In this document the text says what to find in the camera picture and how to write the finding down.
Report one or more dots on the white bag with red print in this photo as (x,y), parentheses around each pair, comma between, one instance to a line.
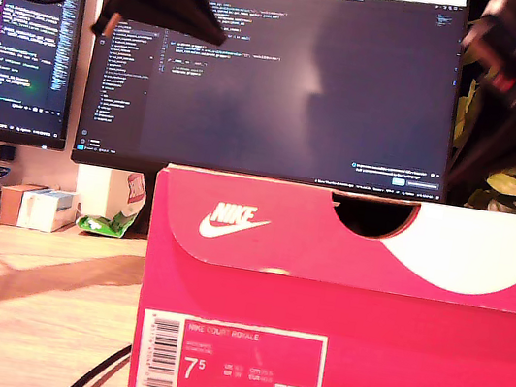
(132,198)

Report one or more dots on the brown cardboard box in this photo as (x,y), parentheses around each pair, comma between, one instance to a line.
(11,203)

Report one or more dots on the green plastic bag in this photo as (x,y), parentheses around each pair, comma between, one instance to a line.
(101,225)

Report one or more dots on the small blue square tag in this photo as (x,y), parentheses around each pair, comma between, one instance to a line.
(7,152)

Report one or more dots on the white and blue box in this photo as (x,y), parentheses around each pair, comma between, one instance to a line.
(49,209)

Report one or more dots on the wide monitor with code editor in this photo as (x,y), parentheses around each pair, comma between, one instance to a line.
(300,112)

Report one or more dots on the red Nike shoebox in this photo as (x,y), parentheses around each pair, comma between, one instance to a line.
(362,342)

